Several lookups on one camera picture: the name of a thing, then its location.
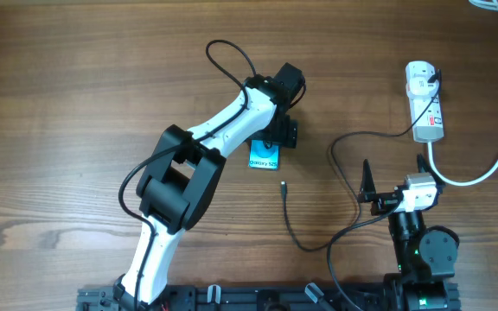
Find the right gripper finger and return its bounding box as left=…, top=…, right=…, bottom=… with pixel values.
left=417, top=154, right=446, bottom=193
left=357, top=159, right=377, bottom=203

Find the blue screen Galaxy smartphone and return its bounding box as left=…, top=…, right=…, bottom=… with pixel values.
left=248, top=140, right=280, bottom=170

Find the black USB charging cable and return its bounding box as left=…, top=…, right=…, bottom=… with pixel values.
left=279, top=68, right=444, bottom=253

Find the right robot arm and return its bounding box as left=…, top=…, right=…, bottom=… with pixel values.
left=357, top=155, right=462, bottom=311

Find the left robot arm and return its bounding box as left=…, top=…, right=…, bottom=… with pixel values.
left=113, top=63, right=305, bottom=310

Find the white USB charger plug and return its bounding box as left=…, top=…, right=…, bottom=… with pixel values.
left=406, top=75, right=437, bottom=99

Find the white power strip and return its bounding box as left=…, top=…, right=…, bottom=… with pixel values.
left=405, top=60, right=444, bottom=143

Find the right camera black cable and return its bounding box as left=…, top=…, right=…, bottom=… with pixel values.
left=326, top=200, right=405, bottom=311

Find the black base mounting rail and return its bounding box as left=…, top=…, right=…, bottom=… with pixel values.
left=75, top=282, right=462, bottom=311

